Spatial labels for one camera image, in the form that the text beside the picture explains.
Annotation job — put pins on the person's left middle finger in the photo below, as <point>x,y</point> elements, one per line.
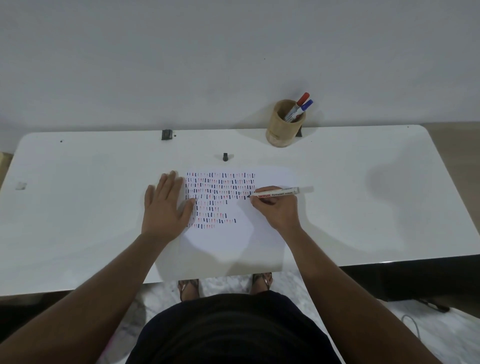
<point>172,184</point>

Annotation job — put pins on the black marker cap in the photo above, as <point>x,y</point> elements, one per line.
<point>225,157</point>

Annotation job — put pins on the red capped marker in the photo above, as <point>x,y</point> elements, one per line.
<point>298,105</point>

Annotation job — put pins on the person's right thumb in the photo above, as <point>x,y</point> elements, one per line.
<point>262,201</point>

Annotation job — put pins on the person's right forearm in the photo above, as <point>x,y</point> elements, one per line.
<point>348,300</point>

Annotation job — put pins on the brown sandal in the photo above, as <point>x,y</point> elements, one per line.
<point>261,283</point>
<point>188,288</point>

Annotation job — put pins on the black pen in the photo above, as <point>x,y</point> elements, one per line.
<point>433,305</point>

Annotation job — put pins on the person's left thumb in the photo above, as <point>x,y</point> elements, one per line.
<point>188,210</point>

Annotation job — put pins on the white marker with black tip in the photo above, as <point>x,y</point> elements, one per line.
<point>285,192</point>

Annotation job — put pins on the person's right hand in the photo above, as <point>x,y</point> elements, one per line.
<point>279,212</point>

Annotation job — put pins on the blue capped marker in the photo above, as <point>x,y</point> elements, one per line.
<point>304,107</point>

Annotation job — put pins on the black table clamp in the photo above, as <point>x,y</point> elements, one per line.
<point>167,134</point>

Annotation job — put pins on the person's left forearm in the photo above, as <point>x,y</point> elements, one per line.
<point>93,300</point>

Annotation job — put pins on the person's left hand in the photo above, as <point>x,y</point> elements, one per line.
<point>163,213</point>

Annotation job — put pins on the person's black shirt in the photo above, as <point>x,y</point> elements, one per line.
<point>232,333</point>

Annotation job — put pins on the white paper with ink marks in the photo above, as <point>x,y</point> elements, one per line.
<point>225,243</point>

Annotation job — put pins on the wooden pen holder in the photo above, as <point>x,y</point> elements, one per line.
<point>281,131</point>

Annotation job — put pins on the person's left little finger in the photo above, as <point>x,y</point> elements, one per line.
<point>150,197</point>

